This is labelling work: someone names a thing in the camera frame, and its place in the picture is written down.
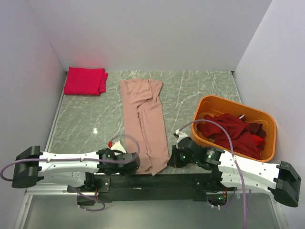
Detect pink t shirt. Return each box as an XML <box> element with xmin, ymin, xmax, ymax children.
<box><xmin>120</xmin><ymin>78</ymin><xmax>170</xmax><ymax>176</ymax></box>

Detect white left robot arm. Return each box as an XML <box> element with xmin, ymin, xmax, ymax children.
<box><xmin>12</xmin><ymin>146</ymin><xmax>140</xmax><ymax>192</ymax></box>

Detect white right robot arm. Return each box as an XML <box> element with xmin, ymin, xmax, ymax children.
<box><xmin>167</xmin><ymin>137</ymin><xmax>301</xmax><ymax>208</ymax></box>

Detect black base beam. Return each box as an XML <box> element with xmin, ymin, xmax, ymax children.
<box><xmin>77</xmin><ymin>173</ymin><xmax>233</xmax><ymax>203</ymax></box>

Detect orange plastic bin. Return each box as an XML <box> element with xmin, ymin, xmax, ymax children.
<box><xmin>191</xmin><ymin>95</ymin><xmax>276</xmax><ymax>163</ymax></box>

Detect dark red t shirt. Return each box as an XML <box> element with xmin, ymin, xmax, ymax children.
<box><xmin>196</xmin><ymin>113</ymin><xmax>266</xmax><ymax>159</ymax></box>

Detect bright red t shirt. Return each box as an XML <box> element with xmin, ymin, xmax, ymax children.
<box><xmin>252</xmin><ymin>135</ymin><xmax>265</xmax><ymax>150</ymax></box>

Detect folded magenta t shirt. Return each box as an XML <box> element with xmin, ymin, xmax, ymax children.
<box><xmin>63</xmin><ymin>67</ymin><xmax>108</xmax><ymax>96</ymax></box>

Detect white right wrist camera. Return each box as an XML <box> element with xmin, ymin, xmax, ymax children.
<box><xmin>174</xmin><ymin>129</ymin><xmax>189</xmax><ymax>148</ymax></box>

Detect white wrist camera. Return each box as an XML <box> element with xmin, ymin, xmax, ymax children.
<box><xmin>174</xmin><ymin>129</ymin><xmax>189</xmax><ymax>148</ymax></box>
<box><xmin>108</xmin><ymin>140</ymin><xmax>127</xmax><ymax>154</ymax></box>

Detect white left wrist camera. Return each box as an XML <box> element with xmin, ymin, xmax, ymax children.
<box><xmin>108</xmin><ymin>140</ymin><xmax>127</xmax><ymax>154</ymax></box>

